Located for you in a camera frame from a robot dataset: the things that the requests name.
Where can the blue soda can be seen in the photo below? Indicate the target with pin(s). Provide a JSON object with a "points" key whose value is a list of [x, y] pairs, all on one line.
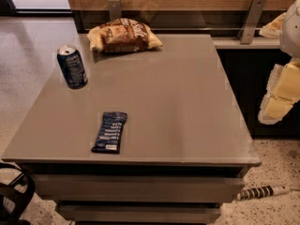
{"points": [[71, 64]]}

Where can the brown chip bag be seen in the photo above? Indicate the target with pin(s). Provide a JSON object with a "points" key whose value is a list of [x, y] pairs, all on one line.
{"points": [[122, 36]]}

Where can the striped power strip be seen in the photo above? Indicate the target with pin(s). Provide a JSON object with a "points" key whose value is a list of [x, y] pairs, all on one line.
{"points": [[262, 192]]}

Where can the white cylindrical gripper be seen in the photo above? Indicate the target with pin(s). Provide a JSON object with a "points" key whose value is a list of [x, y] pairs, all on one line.
{"points": [[291, 32]]}

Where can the black chair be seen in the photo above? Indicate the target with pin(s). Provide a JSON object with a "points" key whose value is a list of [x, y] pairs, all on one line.
{"points": [[15, 197]]}

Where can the left metal bracket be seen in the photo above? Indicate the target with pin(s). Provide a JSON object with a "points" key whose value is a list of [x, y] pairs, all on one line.
{"points": [[114, 7]]}

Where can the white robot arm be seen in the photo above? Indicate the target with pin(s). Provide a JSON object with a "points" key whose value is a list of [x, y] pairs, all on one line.
{"points": [[286, 27]]}

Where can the blue rxbar blueberry wrapper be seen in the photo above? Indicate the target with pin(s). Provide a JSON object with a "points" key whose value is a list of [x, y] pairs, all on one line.
{"points": [[109, 135]]}

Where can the wooden wall counter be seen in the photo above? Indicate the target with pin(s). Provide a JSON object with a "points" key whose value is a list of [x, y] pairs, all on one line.
{"points": [[222, 19]]}

